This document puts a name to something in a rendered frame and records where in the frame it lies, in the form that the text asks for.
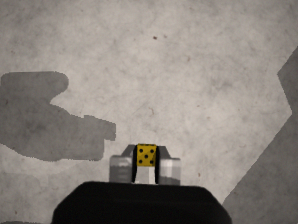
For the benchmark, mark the olive yellow die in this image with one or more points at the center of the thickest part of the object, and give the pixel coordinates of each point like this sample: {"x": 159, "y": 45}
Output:
{"x": 146, "y": 155}

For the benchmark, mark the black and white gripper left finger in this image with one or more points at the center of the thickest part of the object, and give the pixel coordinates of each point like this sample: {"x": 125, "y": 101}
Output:
{"x": 123, "y": 168}

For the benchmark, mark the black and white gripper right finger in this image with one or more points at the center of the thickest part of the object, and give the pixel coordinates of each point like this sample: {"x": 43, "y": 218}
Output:
{"x": 167, "y": 169}

